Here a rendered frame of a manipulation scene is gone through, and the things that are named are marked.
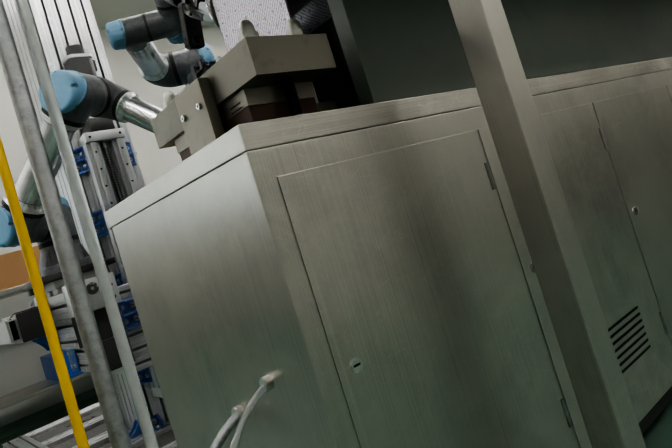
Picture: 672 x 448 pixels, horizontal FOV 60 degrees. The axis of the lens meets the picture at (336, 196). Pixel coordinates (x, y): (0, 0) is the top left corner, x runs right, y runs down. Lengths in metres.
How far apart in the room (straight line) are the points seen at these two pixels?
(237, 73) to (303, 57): 0.11
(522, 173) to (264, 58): 0.45
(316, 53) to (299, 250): 0.33
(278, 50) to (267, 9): 0.27
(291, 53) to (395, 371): 0.52
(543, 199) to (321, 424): 0.48
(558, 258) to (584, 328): 0.12
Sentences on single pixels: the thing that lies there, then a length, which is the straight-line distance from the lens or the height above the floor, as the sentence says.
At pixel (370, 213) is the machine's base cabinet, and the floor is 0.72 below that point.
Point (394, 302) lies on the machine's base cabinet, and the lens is 0.93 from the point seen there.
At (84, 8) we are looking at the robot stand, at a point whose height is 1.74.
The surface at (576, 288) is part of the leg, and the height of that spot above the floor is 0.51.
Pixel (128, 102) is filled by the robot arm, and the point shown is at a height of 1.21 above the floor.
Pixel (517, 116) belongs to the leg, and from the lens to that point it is 0.97.
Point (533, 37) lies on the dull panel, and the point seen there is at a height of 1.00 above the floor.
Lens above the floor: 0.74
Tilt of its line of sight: 2 degrees up
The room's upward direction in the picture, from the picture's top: 17 degrees counter-clockwise
